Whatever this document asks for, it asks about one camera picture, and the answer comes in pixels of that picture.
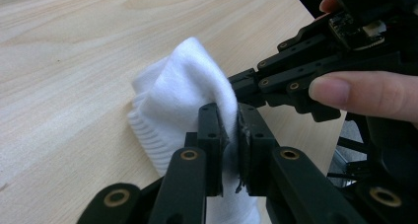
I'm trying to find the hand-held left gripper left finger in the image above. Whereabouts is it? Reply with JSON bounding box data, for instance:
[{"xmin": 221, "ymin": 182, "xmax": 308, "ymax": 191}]
[{"xmin": 149, "ymin": 102, "xmax": 230, "ymax": 224}]

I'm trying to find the white sock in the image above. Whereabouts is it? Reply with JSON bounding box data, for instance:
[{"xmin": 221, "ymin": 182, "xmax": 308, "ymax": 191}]
[{"xmin": 127, "ymin": 36, "xmax": 261, "ymax": 224}]

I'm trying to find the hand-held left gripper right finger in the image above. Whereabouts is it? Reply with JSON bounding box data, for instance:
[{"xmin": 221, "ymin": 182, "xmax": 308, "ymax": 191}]
[{"xmin": 237, "ymin": 103, "xmax": 367, "ymax": 224}]

